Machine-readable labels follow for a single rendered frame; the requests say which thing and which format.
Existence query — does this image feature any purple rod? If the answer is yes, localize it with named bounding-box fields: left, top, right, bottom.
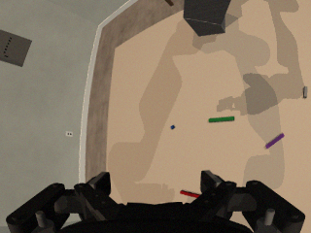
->
left=266, top=133, right=285, bottom=149

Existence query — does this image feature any red rod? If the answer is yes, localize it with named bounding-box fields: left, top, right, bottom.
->
left=180, top=190, right=201, bottom=198

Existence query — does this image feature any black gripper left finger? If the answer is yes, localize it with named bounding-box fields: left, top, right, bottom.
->
left=6, top=172, right=135, bottom=233

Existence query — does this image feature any green rod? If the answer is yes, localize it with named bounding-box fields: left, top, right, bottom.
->
left=209, top=116, right=234, bottom=122

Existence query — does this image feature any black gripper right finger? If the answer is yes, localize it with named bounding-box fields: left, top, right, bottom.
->
left=172, top=170, right=305, bottom=233

